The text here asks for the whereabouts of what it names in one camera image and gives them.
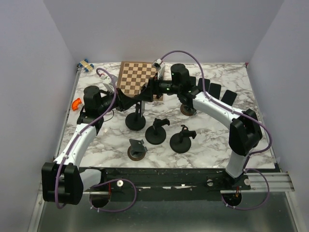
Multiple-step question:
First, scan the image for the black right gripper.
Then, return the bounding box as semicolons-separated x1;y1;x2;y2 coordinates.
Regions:
137;72;181;102

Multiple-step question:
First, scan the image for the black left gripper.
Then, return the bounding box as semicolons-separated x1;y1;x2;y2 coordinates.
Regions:
98;87;138;114

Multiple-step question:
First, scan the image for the black phone with purple edge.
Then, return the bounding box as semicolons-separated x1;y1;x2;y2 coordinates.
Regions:
189;76;196;86

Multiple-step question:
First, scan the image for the blue-edged black phone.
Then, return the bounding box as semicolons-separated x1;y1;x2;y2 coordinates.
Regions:
197;78;211;92

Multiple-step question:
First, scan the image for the teal-edged phone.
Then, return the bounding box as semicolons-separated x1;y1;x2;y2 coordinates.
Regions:
221;89;237;106

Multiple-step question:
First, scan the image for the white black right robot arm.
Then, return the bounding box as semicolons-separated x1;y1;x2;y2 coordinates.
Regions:
134;63;263;189

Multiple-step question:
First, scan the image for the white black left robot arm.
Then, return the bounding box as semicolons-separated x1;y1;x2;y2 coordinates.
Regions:
42;86;138;209

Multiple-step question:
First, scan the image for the black left round-base stand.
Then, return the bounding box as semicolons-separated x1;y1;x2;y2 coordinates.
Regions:
125;111;146;131

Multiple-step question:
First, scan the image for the black tall round-base phone stand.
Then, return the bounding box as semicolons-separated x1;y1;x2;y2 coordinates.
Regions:
145;118;170;145

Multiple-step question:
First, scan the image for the brown-base far phone stand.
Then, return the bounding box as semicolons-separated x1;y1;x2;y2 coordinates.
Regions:
180;104;196;116

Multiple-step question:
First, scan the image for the brown-base phone stand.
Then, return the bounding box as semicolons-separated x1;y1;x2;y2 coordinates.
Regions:
180;104;196;116
127;139;148;161

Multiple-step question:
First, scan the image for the brown-base near phone stand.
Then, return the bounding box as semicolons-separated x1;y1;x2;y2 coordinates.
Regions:
127;139;148;161

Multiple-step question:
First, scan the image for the black right round-base stand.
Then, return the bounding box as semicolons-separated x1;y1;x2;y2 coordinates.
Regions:
169;125;197;154

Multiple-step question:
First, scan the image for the wooden chessboard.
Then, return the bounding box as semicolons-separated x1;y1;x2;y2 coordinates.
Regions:
117;61;157;97

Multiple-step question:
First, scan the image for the orange plastic piece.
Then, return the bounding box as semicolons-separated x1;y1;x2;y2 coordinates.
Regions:
71;98;83;111

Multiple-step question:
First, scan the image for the blue wheeled wooden toy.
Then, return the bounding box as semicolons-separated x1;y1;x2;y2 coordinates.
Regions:
77;59;94;73

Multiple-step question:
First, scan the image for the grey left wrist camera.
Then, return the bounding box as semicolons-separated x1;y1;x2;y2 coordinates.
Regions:
101;74;118;95

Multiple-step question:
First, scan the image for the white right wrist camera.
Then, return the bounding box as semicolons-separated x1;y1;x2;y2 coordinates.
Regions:
152;59;165;79

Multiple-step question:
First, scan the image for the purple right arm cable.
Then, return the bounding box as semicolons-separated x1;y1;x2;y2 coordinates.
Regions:
160;50;273;211

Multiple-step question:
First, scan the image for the aluminium frame rail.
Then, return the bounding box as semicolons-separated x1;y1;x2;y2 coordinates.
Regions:
247;173;295;192

